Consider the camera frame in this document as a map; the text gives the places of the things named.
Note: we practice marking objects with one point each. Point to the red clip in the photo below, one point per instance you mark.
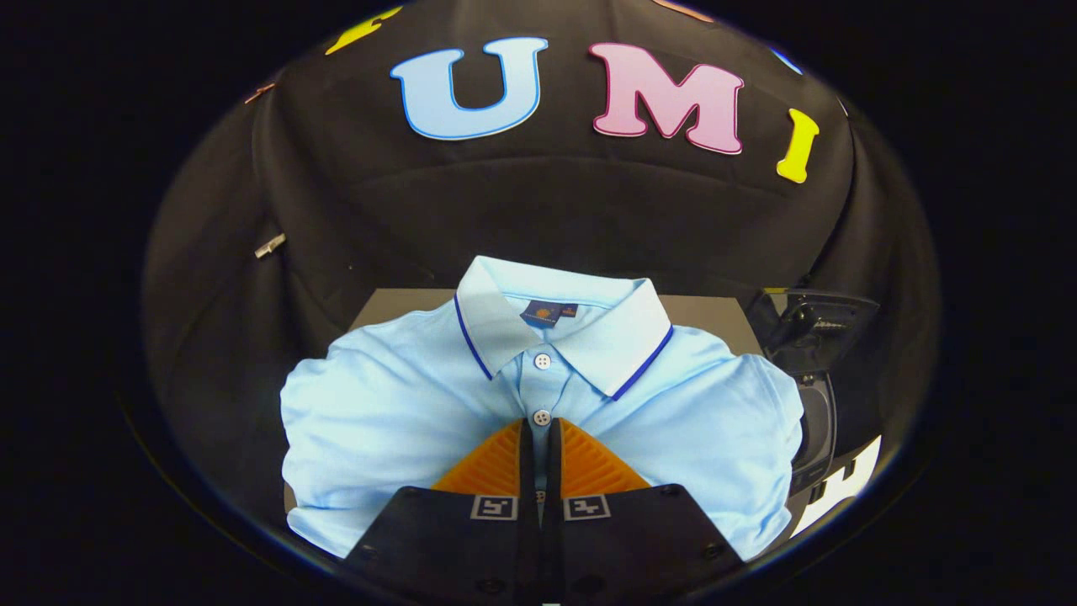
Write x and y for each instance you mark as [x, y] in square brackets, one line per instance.
[259, 91]

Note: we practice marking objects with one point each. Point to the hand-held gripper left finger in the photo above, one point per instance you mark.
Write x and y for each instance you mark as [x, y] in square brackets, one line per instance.
[454, 547]

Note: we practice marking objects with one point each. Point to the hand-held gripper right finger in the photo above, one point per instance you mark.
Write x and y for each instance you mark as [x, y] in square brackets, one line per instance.
[631, 547]

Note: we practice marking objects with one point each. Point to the light blue polo shirt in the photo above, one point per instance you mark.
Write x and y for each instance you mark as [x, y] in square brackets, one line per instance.
[404, 421]

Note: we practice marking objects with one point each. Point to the transparent washing machine lid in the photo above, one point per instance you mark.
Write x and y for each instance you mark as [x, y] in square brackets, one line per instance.
[829, 324]

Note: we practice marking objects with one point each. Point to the grey washing machine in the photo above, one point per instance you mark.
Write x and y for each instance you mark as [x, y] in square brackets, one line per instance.
[820, 421]

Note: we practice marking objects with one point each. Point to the white clip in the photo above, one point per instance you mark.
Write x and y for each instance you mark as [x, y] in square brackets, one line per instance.
[269, 245]

